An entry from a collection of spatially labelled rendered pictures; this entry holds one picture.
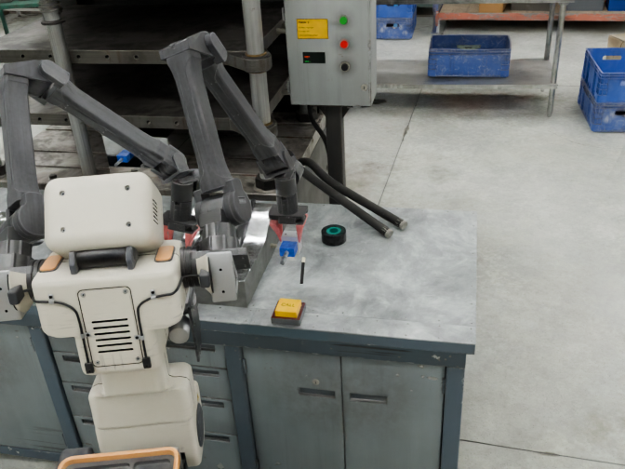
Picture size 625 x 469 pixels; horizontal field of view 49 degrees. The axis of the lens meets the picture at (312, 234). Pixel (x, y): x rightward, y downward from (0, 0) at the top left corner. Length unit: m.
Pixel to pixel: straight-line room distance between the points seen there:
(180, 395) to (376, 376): 0.64
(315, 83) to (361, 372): 1.07
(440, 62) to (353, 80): 2.97
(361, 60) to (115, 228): 1.35
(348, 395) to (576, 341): 1.38
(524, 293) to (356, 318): 1.65
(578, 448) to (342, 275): 1.14
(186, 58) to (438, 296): 0.95
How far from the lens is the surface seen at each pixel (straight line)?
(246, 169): 2.78
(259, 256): 2.03
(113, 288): 1.38
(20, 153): 1.65
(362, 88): 2.50
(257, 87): 2.45
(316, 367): 2.02
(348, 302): 1.94
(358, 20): 2.44
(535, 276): 3.55
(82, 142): 2.85
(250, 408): 2.20
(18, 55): 2.90
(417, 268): 2.08
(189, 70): 1.55
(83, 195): 1.39
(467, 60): 5.43
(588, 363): 3.09
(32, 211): 1.57
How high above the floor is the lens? 1.95
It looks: 31 degrees down
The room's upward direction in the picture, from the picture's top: 4 degrees counter-clockwise
